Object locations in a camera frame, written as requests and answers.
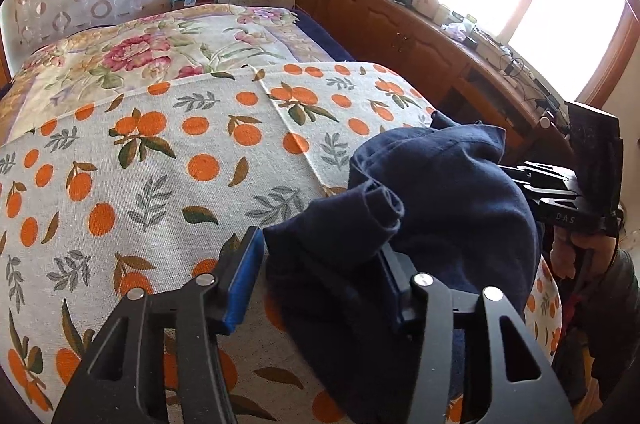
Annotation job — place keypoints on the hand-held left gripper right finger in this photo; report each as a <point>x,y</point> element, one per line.
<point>400,289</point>

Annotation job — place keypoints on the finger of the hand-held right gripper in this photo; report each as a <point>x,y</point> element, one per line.
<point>542,173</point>
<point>550,194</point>

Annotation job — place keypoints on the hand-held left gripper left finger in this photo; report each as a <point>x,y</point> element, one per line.
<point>247,279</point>

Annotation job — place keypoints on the navy blue printed t-shirt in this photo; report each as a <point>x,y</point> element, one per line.
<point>450,214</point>

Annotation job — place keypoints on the person's right forearm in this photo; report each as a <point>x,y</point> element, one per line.
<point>610,304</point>

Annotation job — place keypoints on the person's right hand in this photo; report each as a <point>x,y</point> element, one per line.
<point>561,256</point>

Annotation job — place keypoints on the orange fruit print blanket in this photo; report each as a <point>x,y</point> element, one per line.
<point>175,153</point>

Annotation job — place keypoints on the crumpled white plastic bag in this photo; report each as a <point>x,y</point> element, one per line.
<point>455,29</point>

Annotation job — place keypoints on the wooden sideboard cabinet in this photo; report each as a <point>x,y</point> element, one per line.
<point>400,33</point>

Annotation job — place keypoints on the pink bottle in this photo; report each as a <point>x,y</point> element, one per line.
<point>432,1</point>

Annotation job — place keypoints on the navy blue bedsheet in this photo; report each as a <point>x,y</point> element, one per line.
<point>320,41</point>

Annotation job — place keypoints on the floral blanket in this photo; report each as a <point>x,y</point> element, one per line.
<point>150,48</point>

